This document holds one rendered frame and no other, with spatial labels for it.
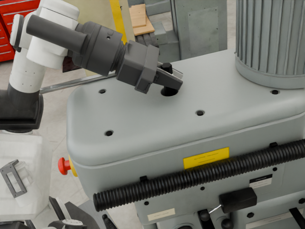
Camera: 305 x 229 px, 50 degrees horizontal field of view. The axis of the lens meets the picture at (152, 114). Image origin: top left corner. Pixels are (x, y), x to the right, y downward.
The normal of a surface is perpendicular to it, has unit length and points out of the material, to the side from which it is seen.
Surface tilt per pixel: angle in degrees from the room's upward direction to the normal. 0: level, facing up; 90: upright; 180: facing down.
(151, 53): 30
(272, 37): 90
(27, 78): 100
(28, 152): 58
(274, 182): 90
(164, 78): 90
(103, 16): 90
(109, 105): 0
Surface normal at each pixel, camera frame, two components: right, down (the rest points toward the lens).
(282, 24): -0.41, 0.61
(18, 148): 0.38, -0.03
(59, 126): -0.15, -0.78
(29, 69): 0.22, 0.70
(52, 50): 0.11, 0.21
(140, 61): 0.37, -0.71
